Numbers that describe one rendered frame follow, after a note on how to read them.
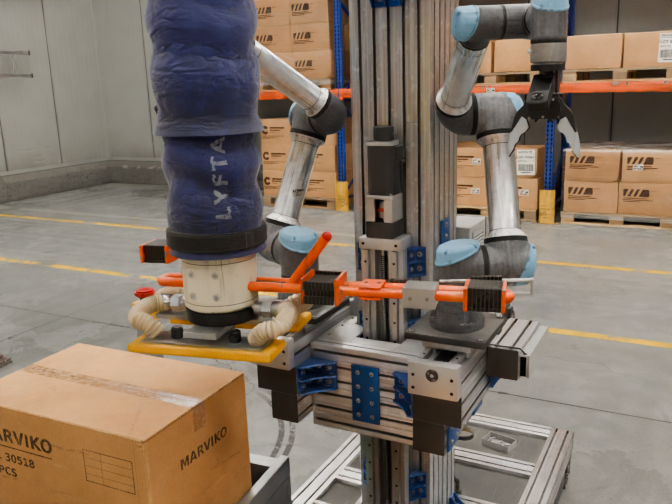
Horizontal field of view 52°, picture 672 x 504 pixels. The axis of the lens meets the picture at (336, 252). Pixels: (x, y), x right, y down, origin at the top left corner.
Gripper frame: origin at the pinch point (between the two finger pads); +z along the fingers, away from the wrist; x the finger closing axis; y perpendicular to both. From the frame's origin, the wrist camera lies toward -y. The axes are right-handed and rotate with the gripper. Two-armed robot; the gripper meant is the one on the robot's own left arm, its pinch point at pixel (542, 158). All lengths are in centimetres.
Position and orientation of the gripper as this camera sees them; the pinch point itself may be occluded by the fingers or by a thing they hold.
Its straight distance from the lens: 160.6
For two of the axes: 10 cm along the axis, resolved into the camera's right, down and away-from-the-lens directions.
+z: 0.3, 9.7, 2.4
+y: 4.6, -2.3, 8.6
